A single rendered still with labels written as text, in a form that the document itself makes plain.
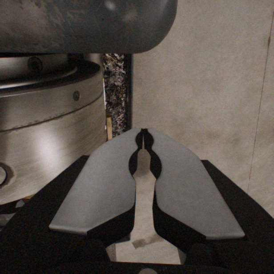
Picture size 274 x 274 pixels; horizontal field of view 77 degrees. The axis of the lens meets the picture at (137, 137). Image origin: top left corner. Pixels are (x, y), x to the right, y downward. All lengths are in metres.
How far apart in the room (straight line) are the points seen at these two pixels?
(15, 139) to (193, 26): 1.48
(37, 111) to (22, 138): 0.03
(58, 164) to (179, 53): 1.40
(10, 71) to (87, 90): 0.08
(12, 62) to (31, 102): 0.06
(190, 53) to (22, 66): 1.43
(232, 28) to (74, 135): 1.64
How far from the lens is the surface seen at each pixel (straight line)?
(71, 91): 0.22
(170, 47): 1.51
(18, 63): 0.24
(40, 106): 0.20
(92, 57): 0.53
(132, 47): 0.17
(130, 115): 0.89
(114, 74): 0.83
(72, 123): 0.23
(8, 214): 0.46
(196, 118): 1.82
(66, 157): 0.24
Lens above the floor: 1.39
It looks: 57 degrees down
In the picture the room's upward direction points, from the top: 157 degrees clockwise
